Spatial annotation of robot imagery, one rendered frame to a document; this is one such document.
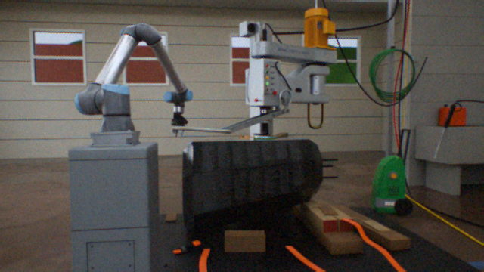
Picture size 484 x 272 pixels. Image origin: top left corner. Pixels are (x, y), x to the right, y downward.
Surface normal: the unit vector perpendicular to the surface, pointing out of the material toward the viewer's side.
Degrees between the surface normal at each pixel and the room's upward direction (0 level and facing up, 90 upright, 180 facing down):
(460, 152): 90
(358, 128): 90
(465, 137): 90
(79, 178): 90
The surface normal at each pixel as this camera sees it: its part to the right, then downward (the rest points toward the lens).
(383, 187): -0.17, 0.05
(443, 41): 0.11, 0.05
